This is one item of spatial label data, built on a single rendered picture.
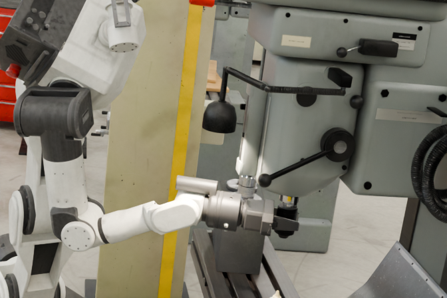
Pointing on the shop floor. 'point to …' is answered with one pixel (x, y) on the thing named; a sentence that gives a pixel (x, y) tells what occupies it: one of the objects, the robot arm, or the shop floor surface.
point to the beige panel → (157, 134)
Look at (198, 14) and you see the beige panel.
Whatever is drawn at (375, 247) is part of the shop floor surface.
